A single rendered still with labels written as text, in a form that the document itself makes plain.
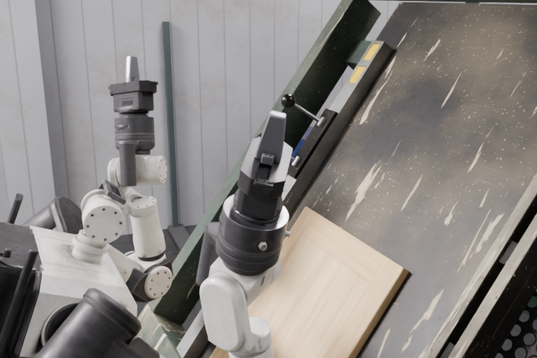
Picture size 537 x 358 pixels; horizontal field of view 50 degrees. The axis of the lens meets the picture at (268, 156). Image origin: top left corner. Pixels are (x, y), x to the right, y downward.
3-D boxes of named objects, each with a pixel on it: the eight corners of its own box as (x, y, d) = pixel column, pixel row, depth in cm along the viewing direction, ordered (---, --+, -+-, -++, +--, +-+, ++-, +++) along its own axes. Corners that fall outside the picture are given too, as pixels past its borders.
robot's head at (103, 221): (73, 251, 94) (91, 200, 94) (70, 230, 104) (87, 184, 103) (113, 260, 97) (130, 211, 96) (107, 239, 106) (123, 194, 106)
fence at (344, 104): (188, 353, 151) (175, 348, 149) (382, 48, 155) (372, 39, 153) (194, 363, 147) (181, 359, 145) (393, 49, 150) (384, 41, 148)
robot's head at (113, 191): (75, 224, 97) (101, 186, 97) (73, 209, 105) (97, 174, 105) (108, 242, 100) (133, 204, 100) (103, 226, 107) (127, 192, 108)
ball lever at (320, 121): (320, 131, 151) (277, 104, 151) (328, 119, 151) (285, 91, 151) (322, 130, 147) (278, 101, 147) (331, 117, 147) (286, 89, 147)
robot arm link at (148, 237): (170, 211, 134) (182, 283, 141) (145, 200, 141) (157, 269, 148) (132, 229, 127) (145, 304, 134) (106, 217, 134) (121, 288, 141)
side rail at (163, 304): (177, 315, 176) (146, 302, 170) (370, 13, 180) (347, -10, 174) (182, 324, 170) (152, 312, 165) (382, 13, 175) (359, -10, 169)
